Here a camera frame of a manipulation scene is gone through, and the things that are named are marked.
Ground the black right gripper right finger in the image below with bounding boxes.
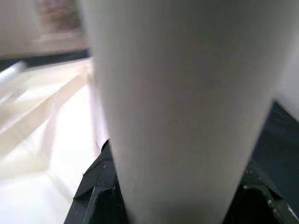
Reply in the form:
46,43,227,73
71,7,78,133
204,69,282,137
233,159,297,224

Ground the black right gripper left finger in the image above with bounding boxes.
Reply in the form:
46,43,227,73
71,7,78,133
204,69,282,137
64,139,128,224

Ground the white plastic table top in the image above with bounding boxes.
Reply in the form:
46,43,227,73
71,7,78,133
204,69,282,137
0,58,113,224

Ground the white plastic table leg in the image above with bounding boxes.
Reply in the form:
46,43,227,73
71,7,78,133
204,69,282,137
78,0,299,224

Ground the black tablecloth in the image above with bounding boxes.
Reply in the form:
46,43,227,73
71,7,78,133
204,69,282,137
0,48,299,224

